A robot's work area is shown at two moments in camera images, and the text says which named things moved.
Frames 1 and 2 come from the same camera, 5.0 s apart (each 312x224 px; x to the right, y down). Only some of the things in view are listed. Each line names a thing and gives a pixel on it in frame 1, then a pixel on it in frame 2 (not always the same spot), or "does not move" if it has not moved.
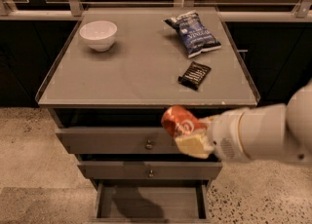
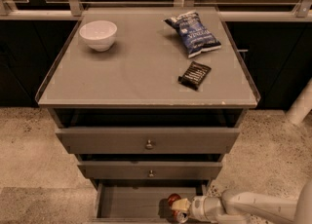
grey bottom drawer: x=151 y=202 does not move
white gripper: x=224 y=131 to x=197 y=206
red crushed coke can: x=178 y=120 to x=180 y=216
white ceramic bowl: x=98 y=35 does not move
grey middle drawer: x=151 y=169 does not move
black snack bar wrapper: x=194 y=76 does not move
